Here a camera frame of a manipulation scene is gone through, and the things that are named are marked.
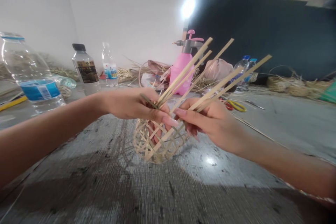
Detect person's right hand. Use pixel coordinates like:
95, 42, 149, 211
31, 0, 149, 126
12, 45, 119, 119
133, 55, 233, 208
174, 99, 253, 157

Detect person's left hand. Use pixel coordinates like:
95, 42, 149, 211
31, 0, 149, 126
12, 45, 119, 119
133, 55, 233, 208
104, 87, 180, 128

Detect woven bamboo strip basket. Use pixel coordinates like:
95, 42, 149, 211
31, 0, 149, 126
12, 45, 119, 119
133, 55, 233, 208
132, 37, 273, 166

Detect small woven straw basket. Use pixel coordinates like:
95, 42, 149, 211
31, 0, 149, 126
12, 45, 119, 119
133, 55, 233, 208
117, 68, 132, 84

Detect white plastic bag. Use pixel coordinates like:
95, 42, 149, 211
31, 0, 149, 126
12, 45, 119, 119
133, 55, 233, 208
141, 73, 161, 89

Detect small white-cap yellow-label bottle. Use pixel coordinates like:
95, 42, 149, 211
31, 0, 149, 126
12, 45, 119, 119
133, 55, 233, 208
101, 42, 119, 88

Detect small metal tweezers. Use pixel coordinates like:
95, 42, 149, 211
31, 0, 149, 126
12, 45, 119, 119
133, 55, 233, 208
245, 99, 265, 110

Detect brown pouch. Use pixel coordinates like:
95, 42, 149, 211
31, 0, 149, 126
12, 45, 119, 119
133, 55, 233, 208
147, 59, 172, 75

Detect pink bag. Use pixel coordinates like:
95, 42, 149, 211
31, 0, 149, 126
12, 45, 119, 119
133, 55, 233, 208
203, 58, 235, 83

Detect black-cap dark-label bottle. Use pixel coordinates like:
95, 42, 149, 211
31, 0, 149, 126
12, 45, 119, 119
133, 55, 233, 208
71, 43, 102, 95

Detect blue-cap water bottle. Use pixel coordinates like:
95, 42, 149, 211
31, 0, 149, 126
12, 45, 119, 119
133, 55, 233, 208
248, 58, 260, 83
234, 55, 251, 92

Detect pink spray bottle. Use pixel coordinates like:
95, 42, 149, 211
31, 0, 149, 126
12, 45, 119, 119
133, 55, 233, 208
169, 29, 205, 96

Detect clear empty plastic bottle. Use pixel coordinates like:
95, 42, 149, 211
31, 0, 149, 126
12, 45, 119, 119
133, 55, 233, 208
51, 74, 77, 90

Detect pile of dry straw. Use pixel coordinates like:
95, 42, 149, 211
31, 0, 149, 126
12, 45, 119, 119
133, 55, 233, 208
265, 66, 336, 99
0, 52, 81, 84

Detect white board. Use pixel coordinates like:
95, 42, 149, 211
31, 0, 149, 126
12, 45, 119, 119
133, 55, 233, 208
64, 0, 190, 70

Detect large clear blue-label bottle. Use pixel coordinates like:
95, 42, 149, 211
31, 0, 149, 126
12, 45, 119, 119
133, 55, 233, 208
0, 31, 67, 115

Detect dark board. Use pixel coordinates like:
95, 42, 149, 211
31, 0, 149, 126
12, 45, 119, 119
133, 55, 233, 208
183, 0, 336, 82

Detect green plastic container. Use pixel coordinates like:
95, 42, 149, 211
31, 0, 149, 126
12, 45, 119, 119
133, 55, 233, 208
318, 80, 336, 104

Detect yellow pencil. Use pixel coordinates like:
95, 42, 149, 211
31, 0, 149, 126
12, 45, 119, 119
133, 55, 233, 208
0, 95, 28, 112

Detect yellow-handled scissors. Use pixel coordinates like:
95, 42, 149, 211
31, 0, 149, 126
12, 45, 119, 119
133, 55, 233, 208
222, 97, 247, 113

